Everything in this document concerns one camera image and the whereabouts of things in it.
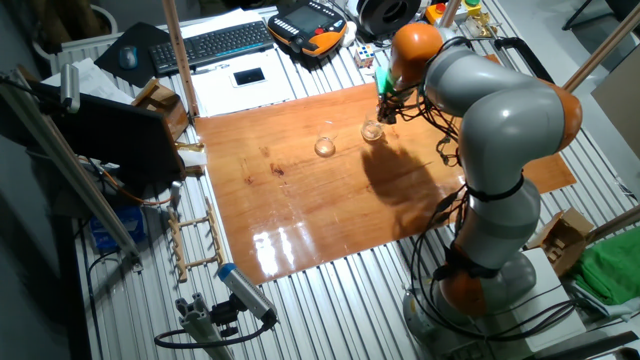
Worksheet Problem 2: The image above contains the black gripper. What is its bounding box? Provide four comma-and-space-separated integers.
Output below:
377, 89, 401, 125

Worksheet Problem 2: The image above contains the clear glass beaker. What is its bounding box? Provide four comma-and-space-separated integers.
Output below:
313, 122, 337, 159
359, 110, 386, 144

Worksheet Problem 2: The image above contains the green wrist adapter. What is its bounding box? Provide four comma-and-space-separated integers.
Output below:
374, 64, 399, 97

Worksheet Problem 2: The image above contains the colourful puzzle cube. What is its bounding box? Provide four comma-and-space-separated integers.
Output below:
353, 43, 376, 70

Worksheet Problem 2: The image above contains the white figurine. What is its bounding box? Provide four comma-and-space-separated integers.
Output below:
342, 19, 359, 49

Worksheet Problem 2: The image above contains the black round spool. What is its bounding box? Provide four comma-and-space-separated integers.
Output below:
357, 0, 424, 37

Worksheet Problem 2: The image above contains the orange box with red button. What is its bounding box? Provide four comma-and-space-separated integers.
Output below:
424, 2, 450, 26

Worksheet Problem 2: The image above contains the upright stand pole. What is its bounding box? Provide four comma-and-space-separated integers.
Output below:
438, 0, 464, 29

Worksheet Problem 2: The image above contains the wooden board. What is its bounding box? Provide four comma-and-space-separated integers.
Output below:
193, 53, 579, 287

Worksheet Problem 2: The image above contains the orange black teach pendant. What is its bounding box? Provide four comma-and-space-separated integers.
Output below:
267, 0, 349, 57

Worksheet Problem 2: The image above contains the brass fitting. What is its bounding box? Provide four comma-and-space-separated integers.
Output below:
469, 12, 499, 39

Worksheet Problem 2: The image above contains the white smartphone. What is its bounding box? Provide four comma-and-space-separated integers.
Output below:
229, 66, 268, 89

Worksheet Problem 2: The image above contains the white printed paper sheet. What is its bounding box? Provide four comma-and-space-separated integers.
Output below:
191, 49, 296, 119

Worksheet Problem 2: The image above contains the black computer keyboard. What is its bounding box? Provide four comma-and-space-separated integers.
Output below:
148, 19, 275, 77

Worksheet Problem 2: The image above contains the wooden rack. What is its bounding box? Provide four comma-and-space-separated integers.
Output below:
166, 197, 226, 284

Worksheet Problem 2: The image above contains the cardboard box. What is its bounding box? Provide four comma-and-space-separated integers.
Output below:
527, 207, 596, 279

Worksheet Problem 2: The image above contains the wooden pole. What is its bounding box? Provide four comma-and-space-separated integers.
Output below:
563, 2, 640, 94
587, 203, 640, 244
161, 0, 201, 124

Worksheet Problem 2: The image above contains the white robot platform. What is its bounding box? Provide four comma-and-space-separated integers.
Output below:
474, 247, 589, 354

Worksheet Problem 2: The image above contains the wooden block stand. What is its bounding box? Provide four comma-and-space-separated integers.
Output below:
130, 77, 191, 144

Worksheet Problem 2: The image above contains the beige panel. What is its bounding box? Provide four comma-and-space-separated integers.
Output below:
591, 54, 640, 161

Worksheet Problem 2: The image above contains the black mouse pad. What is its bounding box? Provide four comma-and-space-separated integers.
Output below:
93, 22, 171, 89

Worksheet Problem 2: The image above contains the green cloth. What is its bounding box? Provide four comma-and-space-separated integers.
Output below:
569, 227, 640, 309

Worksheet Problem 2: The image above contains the black monitor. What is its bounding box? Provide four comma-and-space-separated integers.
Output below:
29, 79, 186, 187

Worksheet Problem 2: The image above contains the blue packet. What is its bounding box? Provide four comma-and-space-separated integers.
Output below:
89, 204, 149, 251

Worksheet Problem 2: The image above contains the aluminium profile beam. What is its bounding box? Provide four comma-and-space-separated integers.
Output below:
0, 69, 144, 261

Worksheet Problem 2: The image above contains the cable harness with red light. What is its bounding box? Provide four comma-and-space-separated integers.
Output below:
394, 89, 464, 170

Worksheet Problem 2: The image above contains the black curved hose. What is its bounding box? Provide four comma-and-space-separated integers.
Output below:
493, 36, 555, 84

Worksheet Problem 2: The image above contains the silver depth camera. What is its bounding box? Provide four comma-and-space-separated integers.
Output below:
217, 262, 279, 324
59, 62, 81, 115

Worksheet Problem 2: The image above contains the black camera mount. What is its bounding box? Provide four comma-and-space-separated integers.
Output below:
209, 294, 242, 339

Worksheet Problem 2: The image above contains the short aluminium profile post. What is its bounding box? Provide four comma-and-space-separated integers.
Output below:
174, 292, 236, 360

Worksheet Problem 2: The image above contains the black camera cable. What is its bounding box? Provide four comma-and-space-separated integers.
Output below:
153, 312, 279, 350

